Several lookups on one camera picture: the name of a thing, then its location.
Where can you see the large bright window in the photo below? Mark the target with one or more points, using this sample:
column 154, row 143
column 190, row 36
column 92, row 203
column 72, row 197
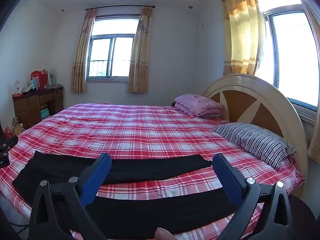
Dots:
column 292, row 55

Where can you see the beige floral curtain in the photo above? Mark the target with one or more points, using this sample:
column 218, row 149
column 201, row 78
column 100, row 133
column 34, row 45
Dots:
column 81, row 62
column 140, row 60

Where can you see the long black curtain rod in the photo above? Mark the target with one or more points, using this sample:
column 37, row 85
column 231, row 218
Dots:
column 120, row 6

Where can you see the person's right hand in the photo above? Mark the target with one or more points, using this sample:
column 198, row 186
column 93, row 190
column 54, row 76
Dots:
column 163, row 234

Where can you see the red plaid bed sheet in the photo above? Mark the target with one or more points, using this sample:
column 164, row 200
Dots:
column 137, row 130

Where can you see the striped pillow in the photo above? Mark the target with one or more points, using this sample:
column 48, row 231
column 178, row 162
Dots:
column 252, row 140

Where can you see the yellow sunlit curtain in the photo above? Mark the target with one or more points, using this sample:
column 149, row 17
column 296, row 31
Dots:
column 240, row 35

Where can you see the black pants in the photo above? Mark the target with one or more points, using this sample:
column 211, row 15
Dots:
column 150, row 170

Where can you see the small sliding window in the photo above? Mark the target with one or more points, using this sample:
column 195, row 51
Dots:
column 100, row 52

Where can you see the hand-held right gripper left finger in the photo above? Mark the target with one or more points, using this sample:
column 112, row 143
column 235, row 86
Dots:
column 96, row 175

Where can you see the red plastic bag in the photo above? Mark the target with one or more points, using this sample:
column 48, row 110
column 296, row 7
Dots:
column 8, row 132

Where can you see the folded pink blanket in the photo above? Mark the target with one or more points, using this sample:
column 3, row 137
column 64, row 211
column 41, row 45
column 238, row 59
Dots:
column 197, row 103

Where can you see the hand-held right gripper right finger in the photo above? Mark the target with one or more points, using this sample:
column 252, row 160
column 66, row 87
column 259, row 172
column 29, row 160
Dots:
column 226, row 177

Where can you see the yellow curtain edge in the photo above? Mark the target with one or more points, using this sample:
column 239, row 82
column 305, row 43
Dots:
column 315, row 145

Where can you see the cream wooden headboard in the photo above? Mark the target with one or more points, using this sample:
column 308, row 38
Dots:
column 240, row 100

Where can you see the teal box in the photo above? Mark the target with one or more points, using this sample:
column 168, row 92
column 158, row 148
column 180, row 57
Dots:
column 44, row 113

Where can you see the brown wooden desk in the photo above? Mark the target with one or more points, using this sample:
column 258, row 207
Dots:
column 27, row 112

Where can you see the white bottle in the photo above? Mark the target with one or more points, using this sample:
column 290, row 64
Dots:
column 18, row 87

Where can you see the red gift bag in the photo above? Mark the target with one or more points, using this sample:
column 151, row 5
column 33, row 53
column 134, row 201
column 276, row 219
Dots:
column 39, row 78

